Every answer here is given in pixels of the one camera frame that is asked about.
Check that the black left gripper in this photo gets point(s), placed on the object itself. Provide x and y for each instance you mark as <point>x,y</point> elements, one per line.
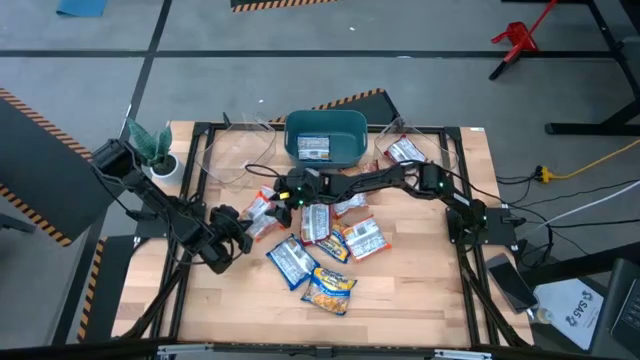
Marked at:
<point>222,240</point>

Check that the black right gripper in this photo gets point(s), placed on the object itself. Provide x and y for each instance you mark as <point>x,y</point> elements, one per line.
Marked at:
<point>305,187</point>

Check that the orange ramen noodle pack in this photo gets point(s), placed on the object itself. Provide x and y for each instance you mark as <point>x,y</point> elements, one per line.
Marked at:
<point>350,205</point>
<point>366,239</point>
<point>262,227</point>

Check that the red white snack packet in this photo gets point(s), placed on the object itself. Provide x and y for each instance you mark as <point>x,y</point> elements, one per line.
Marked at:
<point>257,205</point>

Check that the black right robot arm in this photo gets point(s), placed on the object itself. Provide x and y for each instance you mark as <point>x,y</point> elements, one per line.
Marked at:
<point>390,180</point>

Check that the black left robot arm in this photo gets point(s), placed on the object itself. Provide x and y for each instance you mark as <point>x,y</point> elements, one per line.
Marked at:
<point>150,195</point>

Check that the clear plastic bin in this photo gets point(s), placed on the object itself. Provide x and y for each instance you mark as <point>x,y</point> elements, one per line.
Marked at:
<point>215,150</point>
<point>440,145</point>

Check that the teal plastic bin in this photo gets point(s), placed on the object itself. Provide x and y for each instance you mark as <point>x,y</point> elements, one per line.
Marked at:
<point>325,122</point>

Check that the white plant pot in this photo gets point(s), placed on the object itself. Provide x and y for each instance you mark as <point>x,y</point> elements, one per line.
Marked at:
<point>165,170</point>

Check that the black hazard-striped floor mat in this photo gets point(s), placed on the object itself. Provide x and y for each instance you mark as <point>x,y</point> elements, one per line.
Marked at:
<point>260,4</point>
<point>370,107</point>
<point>40,165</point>
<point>107,290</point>

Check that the small potted green plant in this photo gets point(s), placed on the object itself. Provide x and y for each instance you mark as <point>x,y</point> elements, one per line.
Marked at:
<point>150,145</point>

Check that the dark smartphone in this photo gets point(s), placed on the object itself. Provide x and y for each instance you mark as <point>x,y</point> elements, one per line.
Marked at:
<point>512,282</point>

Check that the blue floor mat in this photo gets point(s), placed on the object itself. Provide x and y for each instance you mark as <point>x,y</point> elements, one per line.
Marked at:
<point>80,7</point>

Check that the red floor stand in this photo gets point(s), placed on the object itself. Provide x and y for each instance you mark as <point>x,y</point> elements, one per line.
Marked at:
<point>517,37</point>

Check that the white printed paper sheet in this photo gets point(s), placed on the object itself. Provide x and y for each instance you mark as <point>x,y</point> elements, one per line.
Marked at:
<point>570,310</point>

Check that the dark grey laptop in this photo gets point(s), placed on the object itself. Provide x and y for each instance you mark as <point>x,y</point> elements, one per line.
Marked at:
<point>620,305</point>

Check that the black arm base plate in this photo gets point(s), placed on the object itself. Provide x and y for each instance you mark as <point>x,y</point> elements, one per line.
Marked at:
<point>147,230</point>
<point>500,230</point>

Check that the silver metal bracket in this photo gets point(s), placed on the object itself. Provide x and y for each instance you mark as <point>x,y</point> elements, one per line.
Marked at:
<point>185,348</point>
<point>462,354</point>

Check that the black aluminium table frame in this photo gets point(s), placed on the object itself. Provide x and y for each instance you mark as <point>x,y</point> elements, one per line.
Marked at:
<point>452,134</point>

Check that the black desk leg frame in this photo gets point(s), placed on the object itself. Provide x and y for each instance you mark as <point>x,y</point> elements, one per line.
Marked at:
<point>590,129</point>

